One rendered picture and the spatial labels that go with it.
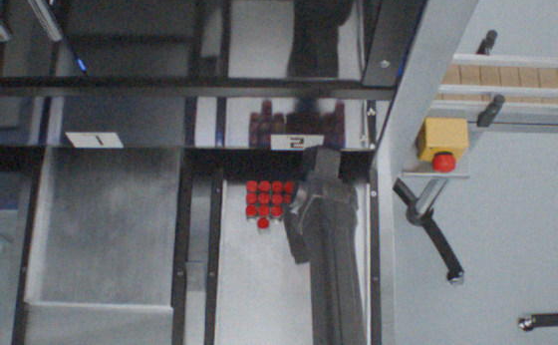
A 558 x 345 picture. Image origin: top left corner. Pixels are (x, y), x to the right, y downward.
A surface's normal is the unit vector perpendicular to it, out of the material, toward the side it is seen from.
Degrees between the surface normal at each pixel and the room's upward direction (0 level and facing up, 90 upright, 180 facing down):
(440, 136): 0
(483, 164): 0
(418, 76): 90
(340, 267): 38
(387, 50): 90
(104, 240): 0
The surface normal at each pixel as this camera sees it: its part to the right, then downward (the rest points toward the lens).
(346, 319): 0.33, -0.74
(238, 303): 0.00, -0.30
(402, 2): -0.02, 0.95
